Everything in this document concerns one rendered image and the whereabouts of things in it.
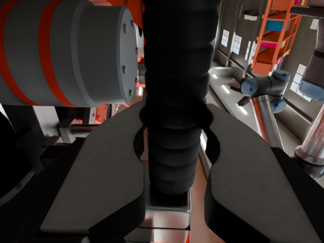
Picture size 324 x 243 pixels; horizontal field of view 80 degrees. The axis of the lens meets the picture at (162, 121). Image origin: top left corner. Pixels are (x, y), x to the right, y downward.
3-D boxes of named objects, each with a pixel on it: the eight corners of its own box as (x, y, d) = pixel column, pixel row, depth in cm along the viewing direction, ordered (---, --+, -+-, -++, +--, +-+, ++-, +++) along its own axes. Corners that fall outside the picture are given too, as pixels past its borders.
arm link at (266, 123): (263, 189, 86) (235, 84, 92) (283, 183, 89) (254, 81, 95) (285, 194, 75) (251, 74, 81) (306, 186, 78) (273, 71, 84)
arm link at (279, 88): (276, 75, 83) (268, 99, 89) (296, 73, 86) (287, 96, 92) (262, 70, 89) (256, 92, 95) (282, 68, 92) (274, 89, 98)
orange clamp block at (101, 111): (68, 119, 54) (82, 126, 63) (96, 120, 54) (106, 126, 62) (72, 95, 55) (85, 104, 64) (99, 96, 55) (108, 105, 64)
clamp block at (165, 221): (65, 205, 14) (81, 242, 17) (193, 211, 14) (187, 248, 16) (90, 155, 18) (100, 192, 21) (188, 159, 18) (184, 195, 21)
